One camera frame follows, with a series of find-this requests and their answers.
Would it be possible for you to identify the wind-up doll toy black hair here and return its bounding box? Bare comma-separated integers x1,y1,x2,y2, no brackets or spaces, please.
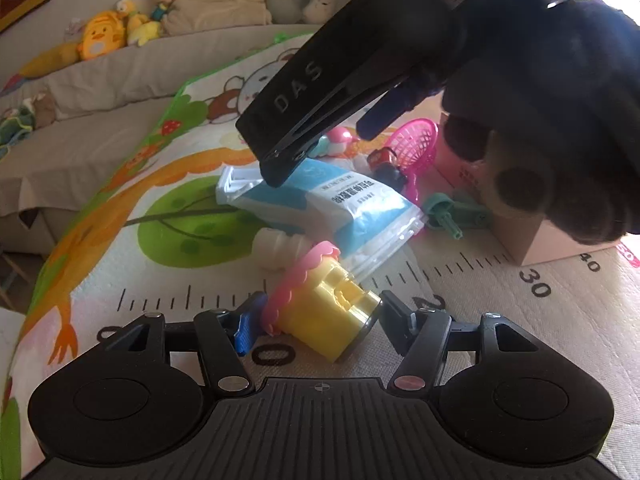
367,147,409,187

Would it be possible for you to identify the pink white round toy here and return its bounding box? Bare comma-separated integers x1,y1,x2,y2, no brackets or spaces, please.
309,127,362,159

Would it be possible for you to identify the small yellow plush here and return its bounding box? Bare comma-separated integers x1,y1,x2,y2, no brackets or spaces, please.
117,0,166,47

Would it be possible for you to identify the pink plastic basket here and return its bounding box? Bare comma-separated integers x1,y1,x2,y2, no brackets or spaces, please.
384,118,441,202

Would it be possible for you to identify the person's right hand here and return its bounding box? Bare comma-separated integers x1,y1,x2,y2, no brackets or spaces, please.
439,2,640,247

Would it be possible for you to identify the long yellow plush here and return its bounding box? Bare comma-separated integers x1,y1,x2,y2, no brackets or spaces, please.
17,40,84,79

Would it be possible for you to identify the white bear plush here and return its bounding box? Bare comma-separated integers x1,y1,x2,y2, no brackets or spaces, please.
302,0,337,24

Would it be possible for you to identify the colourful cartoon play mat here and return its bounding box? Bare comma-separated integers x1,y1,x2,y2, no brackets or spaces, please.
0,30,640,480

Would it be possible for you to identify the green plastic toy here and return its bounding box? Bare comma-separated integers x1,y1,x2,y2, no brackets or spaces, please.
422,192,494,239

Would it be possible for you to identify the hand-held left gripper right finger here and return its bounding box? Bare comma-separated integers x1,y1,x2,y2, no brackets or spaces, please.
379,289,542,394

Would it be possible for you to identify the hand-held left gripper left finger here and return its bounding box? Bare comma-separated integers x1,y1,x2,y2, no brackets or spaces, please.
102,291,269,397

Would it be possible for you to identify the green cloth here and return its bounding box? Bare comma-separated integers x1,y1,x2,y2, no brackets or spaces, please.
0,107,34,149

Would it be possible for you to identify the blue white plastic package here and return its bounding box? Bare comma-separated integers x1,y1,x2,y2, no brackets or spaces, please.
217,157,427,282

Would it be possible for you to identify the yellow duck plush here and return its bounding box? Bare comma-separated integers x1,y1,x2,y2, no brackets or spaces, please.
77,10,127,62

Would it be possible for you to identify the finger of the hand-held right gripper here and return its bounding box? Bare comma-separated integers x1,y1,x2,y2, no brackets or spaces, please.
234,0,467,190
357,69,447,142

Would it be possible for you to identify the brown plush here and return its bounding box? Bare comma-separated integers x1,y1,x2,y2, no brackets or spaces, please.
20,92,57,129

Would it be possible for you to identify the pink cardboard box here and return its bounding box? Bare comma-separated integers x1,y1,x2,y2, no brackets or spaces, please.
437,110,627,267

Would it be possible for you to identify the white plastic clip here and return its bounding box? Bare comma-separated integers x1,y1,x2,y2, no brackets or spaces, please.
216,166,264,206

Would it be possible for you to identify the beige sofa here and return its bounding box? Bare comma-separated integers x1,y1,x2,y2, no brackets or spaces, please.
0,21,323,258

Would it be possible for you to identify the white toy bottle red cap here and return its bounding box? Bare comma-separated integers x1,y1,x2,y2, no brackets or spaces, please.
252,227,306,272

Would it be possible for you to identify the yellow toy cup pink frill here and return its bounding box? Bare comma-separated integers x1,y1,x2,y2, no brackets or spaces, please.
262,240,384,364

